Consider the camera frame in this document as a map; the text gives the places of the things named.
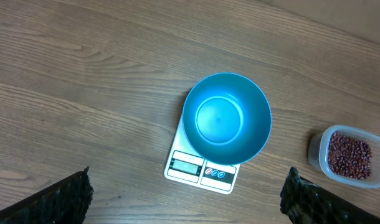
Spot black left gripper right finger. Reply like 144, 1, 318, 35
280, 167, 380, 224

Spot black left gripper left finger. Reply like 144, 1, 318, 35
0, 167, 93, 224

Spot teal metal bowl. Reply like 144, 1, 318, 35
182, 72, 273, 165

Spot white digital kitchen scale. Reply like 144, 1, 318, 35
164, 121, 240, 195

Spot red beans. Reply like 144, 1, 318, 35
328, 132, 373, 180

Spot clear plastic container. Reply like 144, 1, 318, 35
308, 125, 380, 189

